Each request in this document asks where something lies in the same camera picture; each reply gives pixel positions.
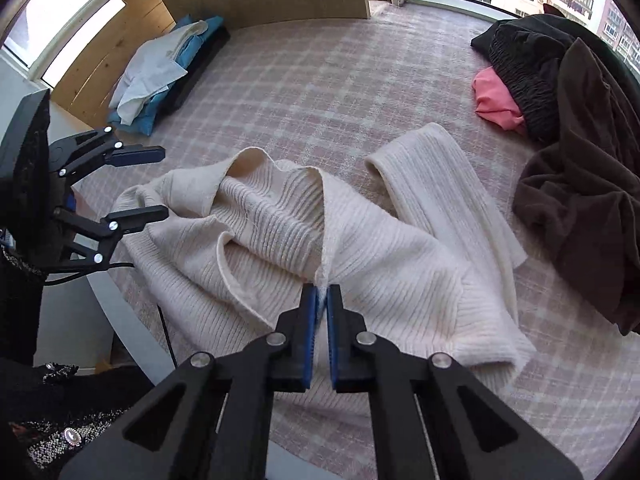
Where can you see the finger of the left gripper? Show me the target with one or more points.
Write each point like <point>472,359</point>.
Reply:
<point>86,246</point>
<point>75,157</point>

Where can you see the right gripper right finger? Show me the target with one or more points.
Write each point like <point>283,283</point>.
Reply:
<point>431,418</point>

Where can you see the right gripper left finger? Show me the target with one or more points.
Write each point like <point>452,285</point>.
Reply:
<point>210,418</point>

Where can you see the cream knit cardigan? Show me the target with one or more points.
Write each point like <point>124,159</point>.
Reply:
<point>435,273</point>

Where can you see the pine plank board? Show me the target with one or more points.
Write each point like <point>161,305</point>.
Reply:
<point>87,86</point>

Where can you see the white folded garment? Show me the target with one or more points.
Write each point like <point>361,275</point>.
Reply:
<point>151,70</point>

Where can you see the pink plaid table cloth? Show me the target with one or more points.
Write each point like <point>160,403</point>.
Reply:
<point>329,94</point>

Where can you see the dark brown velvet garment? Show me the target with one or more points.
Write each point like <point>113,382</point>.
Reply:
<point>580,195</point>

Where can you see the pink garment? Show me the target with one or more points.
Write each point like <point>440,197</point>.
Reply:
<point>494,103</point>

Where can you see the dark red garment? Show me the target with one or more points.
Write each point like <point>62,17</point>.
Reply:
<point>549,9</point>

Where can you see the window frame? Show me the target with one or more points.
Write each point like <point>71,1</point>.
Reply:
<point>45,37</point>

